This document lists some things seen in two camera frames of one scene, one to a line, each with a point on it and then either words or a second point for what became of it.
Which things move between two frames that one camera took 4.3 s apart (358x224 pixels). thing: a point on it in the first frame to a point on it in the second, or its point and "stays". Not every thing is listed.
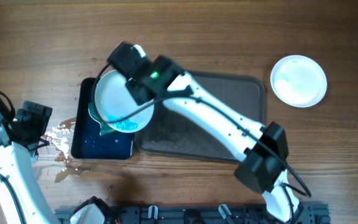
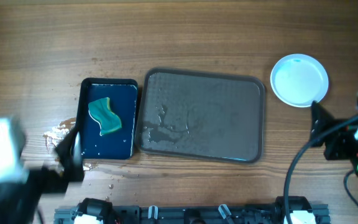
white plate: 298,81 stays
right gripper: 134,83 to 321,119
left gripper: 40,121 to 69,163
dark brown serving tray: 170,132 stays
